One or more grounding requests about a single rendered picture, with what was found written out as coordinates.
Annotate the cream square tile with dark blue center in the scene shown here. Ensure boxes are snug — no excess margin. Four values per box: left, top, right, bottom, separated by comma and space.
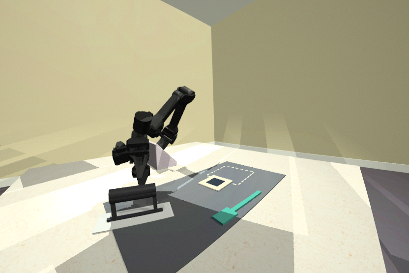
198, 175, 233, 191

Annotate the teal flat trowel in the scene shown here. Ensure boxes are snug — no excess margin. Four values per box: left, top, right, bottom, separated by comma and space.
212, 191, 262, 226

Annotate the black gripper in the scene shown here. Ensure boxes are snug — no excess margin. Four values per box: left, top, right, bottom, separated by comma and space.
126, 137, 150, 185

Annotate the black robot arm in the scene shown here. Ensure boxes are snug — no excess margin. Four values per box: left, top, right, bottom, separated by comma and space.
112, 86, 196, 166

